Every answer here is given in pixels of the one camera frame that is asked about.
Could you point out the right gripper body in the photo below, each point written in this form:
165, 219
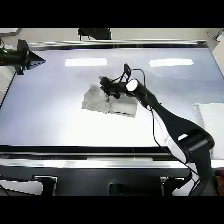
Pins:
111, 86

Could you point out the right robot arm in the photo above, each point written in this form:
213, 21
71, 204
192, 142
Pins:
180, 130

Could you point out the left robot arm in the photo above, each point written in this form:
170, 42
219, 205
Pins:
13, 56

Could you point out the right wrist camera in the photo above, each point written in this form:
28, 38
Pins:
127, 70

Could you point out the silver frame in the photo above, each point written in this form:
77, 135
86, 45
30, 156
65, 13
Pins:
100, 163

